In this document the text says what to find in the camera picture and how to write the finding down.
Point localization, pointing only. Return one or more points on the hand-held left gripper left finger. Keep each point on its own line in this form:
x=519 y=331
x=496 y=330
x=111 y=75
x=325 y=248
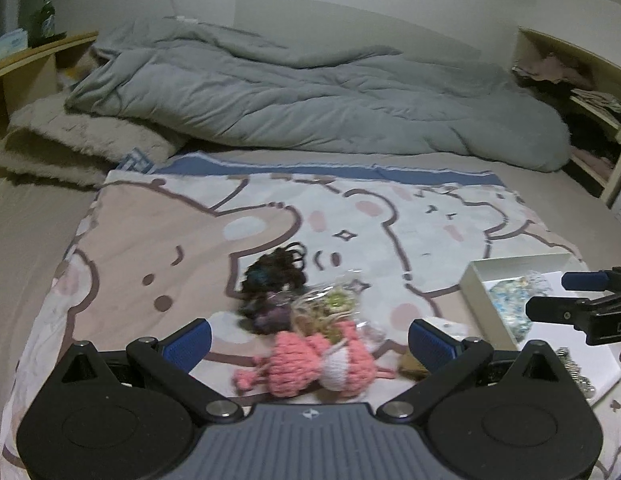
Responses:
x=190 y=345

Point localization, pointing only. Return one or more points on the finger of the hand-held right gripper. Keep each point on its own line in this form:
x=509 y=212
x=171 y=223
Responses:
x=585 y=280
x=555 y=310

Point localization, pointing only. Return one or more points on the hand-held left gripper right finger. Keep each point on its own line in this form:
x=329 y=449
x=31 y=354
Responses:
x=430 y=345

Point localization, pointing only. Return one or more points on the white cardboard box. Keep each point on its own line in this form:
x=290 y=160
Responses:
x=555 y=332

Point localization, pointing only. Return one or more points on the yellow tissue pack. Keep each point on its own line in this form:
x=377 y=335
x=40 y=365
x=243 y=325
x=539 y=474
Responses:
x=413 y=366

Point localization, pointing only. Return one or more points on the floral embroidered round pouch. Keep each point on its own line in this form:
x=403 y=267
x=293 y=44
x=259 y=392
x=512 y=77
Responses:
x=508 y=300

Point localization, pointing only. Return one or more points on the purple knit scrunchie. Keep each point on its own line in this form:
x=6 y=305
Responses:
x=270 y=317

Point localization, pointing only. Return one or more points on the pink white crochet toy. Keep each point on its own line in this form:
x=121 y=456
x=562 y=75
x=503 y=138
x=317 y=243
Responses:
x=295 y=365

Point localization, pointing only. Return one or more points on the bear printed blanket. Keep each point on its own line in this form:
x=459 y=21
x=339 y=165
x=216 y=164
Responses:
x=140 y=240

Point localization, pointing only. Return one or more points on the pink folded clothes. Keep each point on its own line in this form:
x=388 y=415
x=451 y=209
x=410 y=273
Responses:
x=593 y=160

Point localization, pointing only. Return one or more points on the dark clothes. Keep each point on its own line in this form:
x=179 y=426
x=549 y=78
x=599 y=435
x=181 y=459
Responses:
x=590 y=132

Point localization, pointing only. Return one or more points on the beige folded clothes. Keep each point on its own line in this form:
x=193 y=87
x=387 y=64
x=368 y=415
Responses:
x=600 y=100

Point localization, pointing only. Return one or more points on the beige bed sheet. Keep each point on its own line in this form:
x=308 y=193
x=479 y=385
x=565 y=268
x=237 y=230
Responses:
x=20 y=240

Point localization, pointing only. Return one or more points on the pink garment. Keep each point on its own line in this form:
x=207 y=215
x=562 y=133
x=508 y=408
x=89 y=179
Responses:
x=550 y=67

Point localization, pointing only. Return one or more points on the beige fluffy blanket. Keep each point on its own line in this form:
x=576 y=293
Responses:
x=75 y=135

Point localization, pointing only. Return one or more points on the grey duvet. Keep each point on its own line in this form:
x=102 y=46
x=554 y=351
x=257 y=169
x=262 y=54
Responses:
x=290 y=95

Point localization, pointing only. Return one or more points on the wooden bedside shelf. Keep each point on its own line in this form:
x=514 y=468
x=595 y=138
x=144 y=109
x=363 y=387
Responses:
x=25 y=75

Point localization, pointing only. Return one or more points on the white charger plug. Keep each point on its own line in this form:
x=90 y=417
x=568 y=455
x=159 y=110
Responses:
x=185 y=19

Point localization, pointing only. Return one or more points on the white tissue packet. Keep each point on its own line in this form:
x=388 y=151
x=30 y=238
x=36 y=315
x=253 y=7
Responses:
x=10 y=42

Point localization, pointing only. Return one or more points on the green glass bottle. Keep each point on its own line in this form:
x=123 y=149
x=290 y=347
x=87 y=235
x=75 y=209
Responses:
x=43 y=22

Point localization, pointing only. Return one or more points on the cream wall shelf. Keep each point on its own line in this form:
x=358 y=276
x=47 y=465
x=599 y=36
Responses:
x=620 y=160

